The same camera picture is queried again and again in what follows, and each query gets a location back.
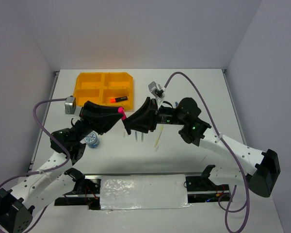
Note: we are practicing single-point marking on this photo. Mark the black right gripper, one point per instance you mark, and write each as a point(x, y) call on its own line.
point(145, 118)

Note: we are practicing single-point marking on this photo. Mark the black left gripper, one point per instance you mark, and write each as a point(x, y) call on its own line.
point(100, 118)

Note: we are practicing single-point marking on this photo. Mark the yellow clear pen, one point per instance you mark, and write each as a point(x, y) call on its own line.
point(159, 135)

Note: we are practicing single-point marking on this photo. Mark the black orange-tip highlighter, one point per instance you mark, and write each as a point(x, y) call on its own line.
point(118, 99)

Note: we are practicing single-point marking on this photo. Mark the pink marker cap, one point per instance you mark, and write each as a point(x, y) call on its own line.
point(122, 112)

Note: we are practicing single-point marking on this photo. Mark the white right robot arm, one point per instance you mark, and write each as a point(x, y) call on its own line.
point(258, 169)

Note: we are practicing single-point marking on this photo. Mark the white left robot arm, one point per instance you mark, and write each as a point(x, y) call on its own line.
point(25, 195)

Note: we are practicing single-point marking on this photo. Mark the blue white tape roll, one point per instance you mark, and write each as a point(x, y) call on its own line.
point(92, 140)

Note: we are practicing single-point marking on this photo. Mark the orange four-compartment plastic bin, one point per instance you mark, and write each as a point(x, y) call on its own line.
point(100, 87)

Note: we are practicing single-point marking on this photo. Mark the silver foil panel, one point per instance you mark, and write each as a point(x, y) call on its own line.
point(143, 192)

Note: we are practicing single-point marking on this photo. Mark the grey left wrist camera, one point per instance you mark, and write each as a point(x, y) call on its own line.
point(70, 106)

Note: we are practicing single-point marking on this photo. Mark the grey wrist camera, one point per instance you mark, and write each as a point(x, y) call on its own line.
point(156, 90)
point(70, 106)

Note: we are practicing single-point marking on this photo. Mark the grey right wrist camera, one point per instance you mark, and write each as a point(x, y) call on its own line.
point(156, 90)

